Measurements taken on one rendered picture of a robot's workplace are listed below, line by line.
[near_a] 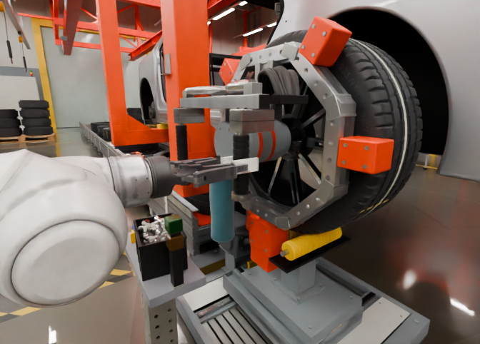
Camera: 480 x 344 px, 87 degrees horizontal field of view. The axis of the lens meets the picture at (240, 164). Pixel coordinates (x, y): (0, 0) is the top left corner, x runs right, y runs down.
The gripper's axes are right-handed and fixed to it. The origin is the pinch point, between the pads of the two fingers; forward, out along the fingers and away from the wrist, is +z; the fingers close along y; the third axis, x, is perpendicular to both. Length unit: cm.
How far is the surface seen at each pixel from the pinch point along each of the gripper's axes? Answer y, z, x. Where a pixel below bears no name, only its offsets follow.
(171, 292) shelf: -16.2, -12.3, -38.6
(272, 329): -12, 23, -68
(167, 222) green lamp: -16.7, -11.8, -17.5
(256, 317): -21, 23, -70
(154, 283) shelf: -21.9, -15.2, -38.0
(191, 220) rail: -76, 21, -49
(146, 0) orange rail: -614, 165, 248
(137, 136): -259, 37, -22
